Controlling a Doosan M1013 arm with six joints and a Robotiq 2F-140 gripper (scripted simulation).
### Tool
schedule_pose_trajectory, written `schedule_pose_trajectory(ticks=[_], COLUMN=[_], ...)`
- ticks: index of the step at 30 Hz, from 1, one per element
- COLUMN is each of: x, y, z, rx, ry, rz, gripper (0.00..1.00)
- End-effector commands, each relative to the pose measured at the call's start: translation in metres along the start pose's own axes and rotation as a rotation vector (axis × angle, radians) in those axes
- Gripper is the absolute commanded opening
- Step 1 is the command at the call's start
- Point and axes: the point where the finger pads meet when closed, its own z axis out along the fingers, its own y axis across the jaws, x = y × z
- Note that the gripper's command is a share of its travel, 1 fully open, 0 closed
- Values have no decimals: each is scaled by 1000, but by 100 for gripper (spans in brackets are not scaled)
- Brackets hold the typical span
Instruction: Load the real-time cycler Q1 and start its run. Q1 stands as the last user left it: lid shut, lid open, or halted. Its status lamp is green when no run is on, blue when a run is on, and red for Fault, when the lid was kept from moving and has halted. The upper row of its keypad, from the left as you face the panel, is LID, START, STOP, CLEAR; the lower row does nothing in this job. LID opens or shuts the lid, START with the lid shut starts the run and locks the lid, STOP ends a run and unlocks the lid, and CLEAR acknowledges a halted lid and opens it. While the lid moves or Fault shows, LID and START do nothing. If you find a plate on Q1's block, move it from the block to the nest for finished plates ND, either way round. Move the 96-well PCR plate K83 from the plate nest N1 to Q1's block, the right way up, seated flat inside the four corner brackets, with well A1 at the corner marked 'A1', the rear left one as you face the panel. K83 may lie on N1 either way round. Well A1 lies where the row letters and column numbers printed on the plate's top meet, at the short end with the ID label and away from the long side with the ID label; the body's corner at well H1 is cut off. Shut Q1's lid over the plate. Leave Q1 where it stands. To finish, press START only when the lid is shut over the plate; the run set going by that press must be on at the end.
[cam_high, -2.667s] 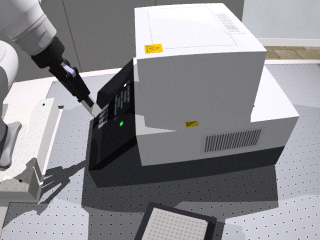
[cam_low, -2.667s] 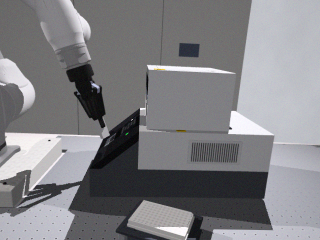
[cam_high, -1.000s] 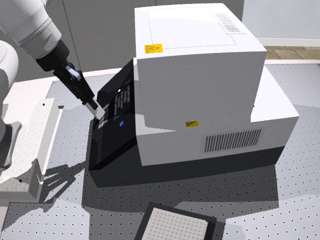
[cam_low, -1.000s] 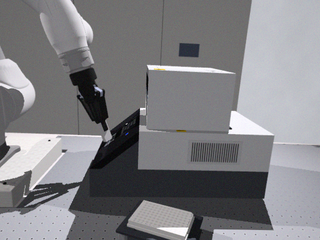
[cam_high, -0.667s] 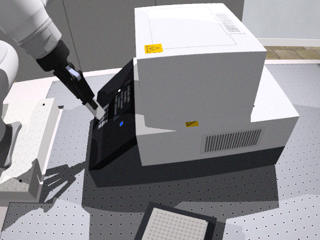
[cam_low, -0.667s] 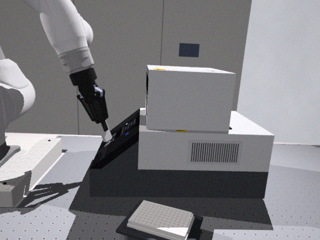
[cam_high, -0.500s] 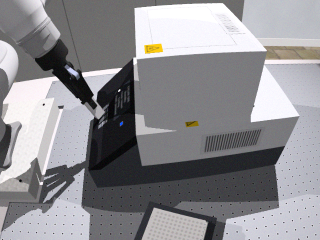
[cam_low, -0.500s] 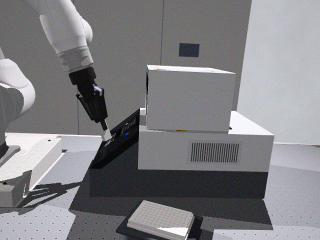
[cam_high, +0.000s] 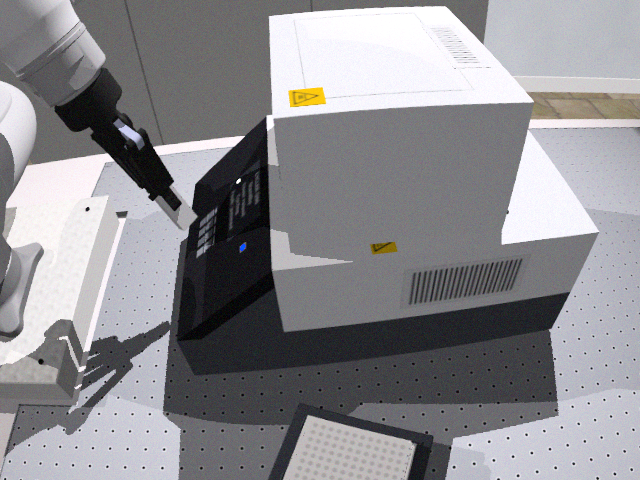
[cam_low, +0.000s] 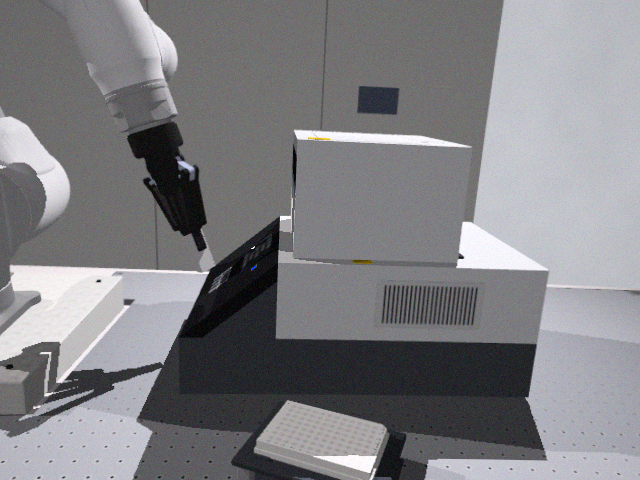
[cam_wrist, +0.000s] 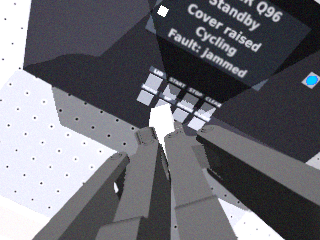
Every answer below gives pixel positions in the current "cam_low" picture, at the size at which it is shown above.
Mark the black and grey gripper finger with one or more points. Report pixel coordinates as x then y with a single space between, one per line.
195 217
154 182

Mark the white benchtop lab instrument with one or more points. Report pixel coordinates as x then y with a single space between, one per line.
360 291

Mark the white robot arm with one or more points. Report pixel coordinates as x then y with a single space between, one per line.
131 63

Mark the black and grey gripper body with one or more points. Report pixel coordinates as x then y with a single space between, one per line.
159 146

